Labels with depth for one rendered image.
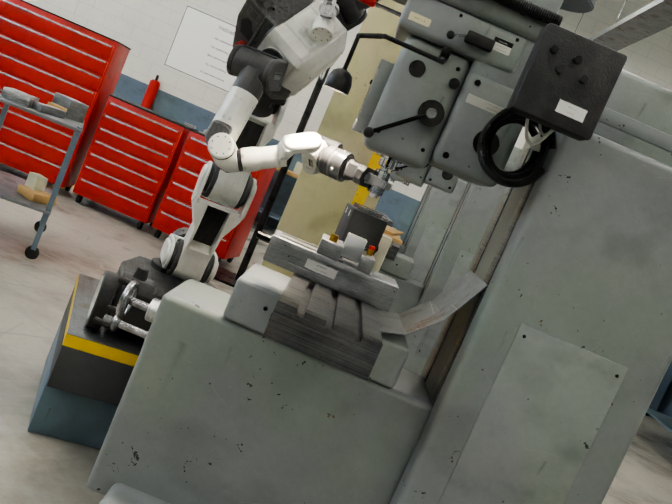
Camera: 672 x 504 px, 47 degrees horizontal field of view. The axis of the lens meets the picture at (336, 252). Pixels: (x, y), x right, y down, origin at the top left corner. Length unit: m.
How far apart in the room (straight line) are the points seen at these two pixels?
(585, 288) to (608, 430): 0.38
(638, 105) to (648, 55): 9.82
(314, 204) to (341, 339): 2.40
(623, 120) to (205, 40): 9.70
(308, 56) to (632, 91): 0.94
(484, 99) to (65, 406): 1.71
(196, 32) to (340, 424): 9.79
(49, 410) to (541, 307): 1.67
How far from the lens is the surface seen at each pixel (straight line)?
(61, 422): 2.85
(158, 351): 2.15
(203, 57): 11.51
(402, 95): 2.10
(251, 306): 2.07
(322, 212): 3.92
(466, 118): 2.09
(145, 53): 11.71
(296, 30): 2.47
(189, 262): 2.88
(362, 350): 1.57
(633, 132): 2.20
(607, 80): 1.92
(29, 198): 4.98
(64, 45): 7.26
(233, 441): 2.18
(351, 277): 1.96
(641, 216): 2.09
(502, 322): 2.03
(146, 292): 2.68
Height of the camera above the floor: 1.24
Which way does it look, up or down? 6 degrees down
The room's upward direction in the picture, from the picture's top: 23 degrees clockwise
